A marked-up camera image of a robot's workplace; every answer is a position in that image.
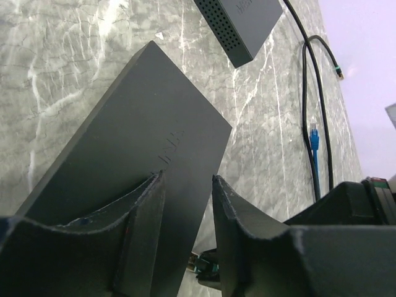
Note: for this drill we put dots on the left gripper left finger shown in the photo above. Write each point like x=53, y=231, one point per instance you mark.
x=110, y=252

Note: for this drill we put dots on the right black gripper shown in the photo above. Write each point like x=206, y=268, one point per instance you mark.
x=370, y=202

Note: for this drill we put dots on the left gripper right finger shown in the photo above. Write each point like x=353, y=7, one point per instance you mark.
x=261, y=256

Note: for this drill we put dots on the black cable gold plug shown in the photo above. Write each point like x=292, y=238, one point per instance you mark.
x=205, y=266

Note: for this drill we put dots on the black network switch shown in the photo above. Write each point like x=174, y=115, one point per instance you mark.
x=152, y=118
x=241, y=26

